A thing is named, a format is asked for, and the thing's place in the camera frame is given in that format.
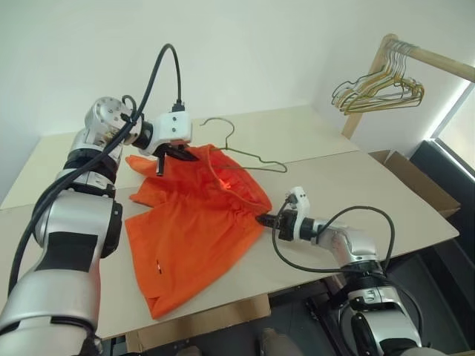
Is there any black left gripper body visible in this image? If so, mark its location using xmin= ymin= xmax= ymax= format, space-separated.
xmin=155 ymin=142 xmax=189 ymax=177

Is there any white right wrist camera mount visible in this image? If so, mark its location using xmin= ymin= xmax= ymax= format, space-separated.
xmin=284 ymin=186 xmax=311 ymax=220

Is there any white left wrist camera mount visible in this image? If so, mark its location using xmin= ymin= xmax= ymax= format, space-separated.
xmin=137 ymin=112 xmax=194 ymax=157

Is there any olive wire hanger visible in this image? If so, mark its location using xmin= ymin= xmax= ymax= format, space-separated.
xmin=199 ymin=117 xmax=289 ymax=174

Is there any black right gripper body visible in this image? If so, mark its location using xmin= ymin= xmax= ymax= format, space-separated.
xmin=273 ymin=208 xmax=302 ymax=240

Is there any wooden clothes rack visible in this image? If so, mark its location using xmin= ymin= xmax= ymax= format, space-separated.
xmin=341 ymin=33 xmax=475 ymax=140

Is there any dark rounded shape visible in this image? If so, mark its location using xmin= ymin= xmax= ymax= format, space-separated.
xmin=259 ymin=327 xmax=296 ymax=356
xmin=177 ymin=344 xmax=211 ymax=356

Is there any black metal table frame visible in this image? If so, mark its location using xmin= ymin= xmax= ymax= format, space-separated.
xmin=302 ymin=280 xmax=359 ymax=329

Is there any bunch of hanging wire hangers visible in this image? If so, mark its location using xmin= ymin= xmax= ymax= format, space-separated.
xmin=338 ymin=41 xmax=425 ymax=114

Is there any orange t-shirt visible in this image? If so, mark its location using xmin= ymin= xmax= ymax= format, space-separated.
xmin=124 ymin=143 xmax=275 ymax=320

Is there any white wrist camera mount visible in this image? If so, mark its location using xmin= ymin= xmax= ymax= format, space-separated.
xmin=137 ymin=112 xmax=194 ymax=157
xmin=284 ymin=186 xmax=311 ymax=220

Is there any open cardboard box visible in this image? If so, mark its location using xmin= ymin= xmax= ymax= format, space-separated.
xmin=368 ymin=149 xmax=462 ymax=220

